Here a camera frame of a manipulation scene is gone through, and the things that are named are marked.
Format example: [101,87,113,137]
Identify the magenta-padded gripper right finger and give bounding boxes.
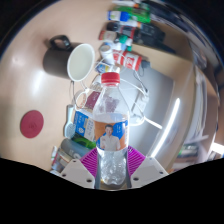
[125,145,169,190]

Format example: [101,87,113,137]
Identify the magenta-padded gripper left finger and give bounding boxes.
[60,147,101,190]

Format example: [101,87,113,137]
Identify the clear red-capped water bottle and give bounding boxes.
[92,71,130,186]

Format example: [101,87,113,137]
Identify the grey shaker bottle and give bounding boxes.
[59,138,93,161]

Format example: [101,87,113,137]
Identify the tall dark green bottle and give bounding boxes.
[71,133,97,150]

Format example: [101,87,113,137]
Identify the red and green pen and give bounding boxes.
[49,145,59,165]

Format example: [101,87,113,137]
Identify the light blue brush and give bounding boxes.
[63,104,77,139]

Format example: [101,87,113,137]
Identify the white desk lamp bar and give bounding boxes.
[128,97,181,159]

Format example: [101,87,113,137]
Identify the white power strip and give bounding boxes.
[134,91,151,116]

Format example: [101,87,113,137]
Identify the magenta pouch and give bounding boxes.
[84,89,101,111]

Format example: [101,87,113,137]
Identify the flat round red coaster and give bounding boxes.
[19,109,45,139]

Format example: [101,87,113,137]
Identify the red and white canister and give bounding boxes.
[112,49,143,72]

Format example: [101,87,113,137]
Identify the black mug white inside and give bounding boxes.
[42,34,96,83]

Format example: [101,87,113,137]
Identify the small white bottle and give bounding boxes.
[99,44,116,65]

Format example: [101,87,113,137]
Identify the black box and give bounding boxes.
[133,23,178,54]

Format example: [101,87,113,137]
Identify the small dark labelled bottle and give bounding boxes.
[98,29,118,42]

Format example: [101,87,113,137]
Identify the green plastic bottle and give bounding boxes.
[116,4,152,24]

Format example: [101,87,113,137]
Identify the white bottle blue cap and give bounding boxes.
[107,10,130,22]

